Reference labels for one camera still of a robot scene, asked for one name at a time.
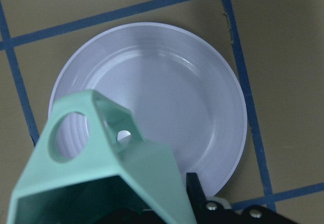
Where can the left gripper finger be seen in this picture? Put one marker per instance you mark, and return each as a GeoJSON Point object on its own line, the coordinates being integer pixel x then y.
{"type": "Point", "coordinates": [194, 189]}

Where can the light green faceted mug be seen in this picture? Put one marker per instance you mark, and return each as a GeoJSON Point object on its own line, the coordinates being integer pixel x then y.
{"type": "Point", "coordinates": [116, 165]}

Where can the lilac plate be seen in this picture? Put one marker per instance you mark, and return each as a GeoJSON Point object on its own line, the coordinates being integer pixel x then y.
{"type": "Point", "coordinates": [180, 90]}

